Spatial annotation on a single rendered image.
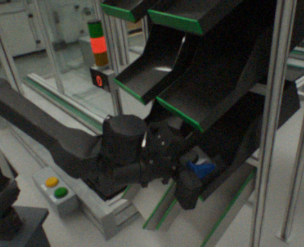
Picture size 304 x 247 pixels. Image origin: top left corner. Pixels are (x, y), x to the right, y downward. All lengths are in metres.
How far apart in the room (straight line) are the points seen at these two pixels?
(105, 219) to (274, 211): 0.53
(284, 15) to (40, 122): 0.41
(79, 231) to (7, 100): 0.60
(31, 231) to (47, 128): 0.35
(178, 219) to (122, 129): 0.40
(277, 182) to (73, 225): 0.72
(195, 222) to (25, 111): 0.46
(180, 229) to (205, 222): 0.07
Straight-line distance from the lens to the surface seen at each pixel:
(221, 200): 0.73
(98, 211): 0.93
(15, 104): 0.54
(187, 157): 0.58
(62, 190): 1.02
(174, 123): 0.74
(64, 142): 0.51
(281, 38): 0.51
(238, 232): 0.98
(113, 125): 0.45
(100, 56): 1.10
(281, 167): 1.23
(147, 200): 0.85
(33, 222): 0.83
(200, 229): 0.75
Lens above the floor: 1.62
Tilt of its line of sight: 31 degrees down
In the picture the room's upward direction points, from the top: 6 degrees counter-clockwise
